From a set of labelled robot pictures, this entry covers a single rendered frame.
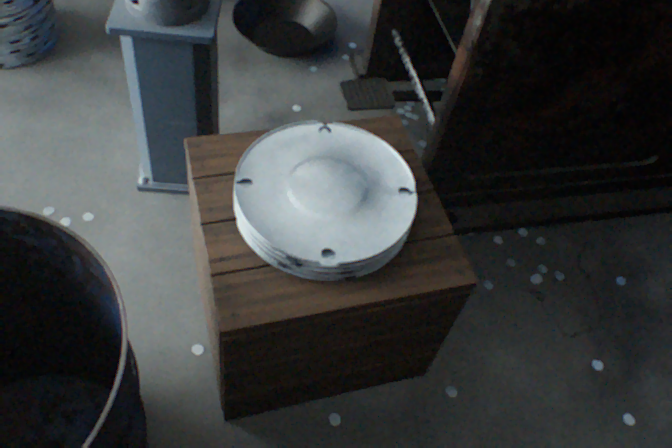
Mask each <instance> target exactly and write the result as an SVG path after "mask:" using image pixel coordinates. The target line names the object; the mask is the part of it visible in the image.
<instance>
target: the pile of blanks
mask: <svg viewBox="0 0 672 448"><path fill-rule="evenodd" d="M59 32H60V26H59V23H58V19H57V14H56V9H55V4H54V0H0V69H8V68H14V67H18V66H22V65H25V64H28V63H31V62H33V61H35V60H37V59H39V58H41V57H42V56H44V55H45V54H47V53H48V52H49V51H50V50H51V49H52V48H53V47H54V46H55V44H56V43H57V41H58V39H59V36H60V34H58V33H59Z"/></svg>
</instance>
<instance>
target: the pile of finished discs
mask: <svg viewBox="0 0 672 448"><path fill-rule="evenodd" d="M235 176H236V177H235V185H234V212H235V216H236V217H237V219H238V220H236V221H237V225H238V227H239V230H240V232H241V234H242V236H243V237H244V239H245V240H246V242H247V243H248V244H249V246H250V247H251V248H252V249H253V250H254V251H255V252H256V253H257V254H258V255H259V256H260V257H261V258H262V259H264V260H265V261H266V262H268V263H269V264H271V265H272V266H274V267H276V268H278V269H279V270H281V271H284V272H286V273H288V274H291V275H294V276H297V277H300V278H304V279H309V280H315V281H344V280H346V278H345V277H350V278H351V279H355V278H358V277H362V276H364V275H367V274H369V273H372V272H374V271H376V270H377V269H379V268H381V267H382V266H384V265H385V264H386V263H388V262H389V261H390V260H391V259H392V258H393V257H394V256H395V255H396V254H397V253H398V252H399V250H400V249H401V247H402V246H403V244H404V242H405V240H406V238H407V236H408V233H409V231H410V228H411V225H412V221H413V219H414V216H415V213H416V207H417V197H416V192H415V187H414V186H415V181H414V179H413V176H412V174H411V172H410V170H409V168H408V166H407V165H406V163H405V162H404V160H403V159H402V158H401V157H400V155H399V154H398V153H397V152H396V151H395V150H394V149H393V148H391V147H390V146H389V145H388V144H387V143H385V142H384V141H382V140H381V139H379V138H378V137H376V136H374V135H372V134H370V133H368V132H366V131H364V130H362V129H359V128H356V127H353V126H350V125H346V124H342V123H337V122H333V123H332V124H327V126H326V125H323V123H318V121H305V122H298V123H293V124H289V125H285V126H282V127H279V128H277V129H275V130H272V131H270V132H269V133H267V134H265V135H264V136H262V137H261V138H259V139H258V140H257V141H255V142H254V143H253V144H252V145H251V146H250V147H249V148H248V150H247V151H246V152H245V153H244V155H243V156H242V158H241V160H240V162H239V164H238V167H237V170H236V174H235Z"/></svg>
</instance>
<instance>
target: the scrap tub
mask: <svg viewBox="0 0 672 448"><path fill-rule="evenodd" d="M132 361H133V364H132ZM133 366H134V369H133ZM134 372H135V374H134ZM0 448H148V445H147V424H146V415H145V410H144V405H143V402H142V399H141V395H140V379H139V371H138V366H137V360H136V357H135V354H134V351H133V348H132V345H131V343H130V341H129V339H128V329H127V316H126V311H125V305H124V301H123V298H122V295H121V292H120V289H119V286H118V284H117V282H116V280H115V277H114V275H113V273H112V272H111V270H110V268H109V267H108V265H107V264H106V262H105V261H104V260H103V258H102V257H101V256H100V255H99V253H98V252H97V251H96V250H95V249H94V248H93V247H92V246H91V245H90V244H89V243H88V242H87V241H86V240H85V239H83V238H82V237H81V236H79V235H78V234H77V233H75V232H74V231H72V230H71V229H69V228H67V227H66V226H64V225H63V224H61V223H58V222H56V221H54V220H52V219H50V218H48V217H45V216H42V215H40V214H37V213H34V212H30V211H27V210H23V209H19V208H14V207H8V206H2V205H0Z"/></svg>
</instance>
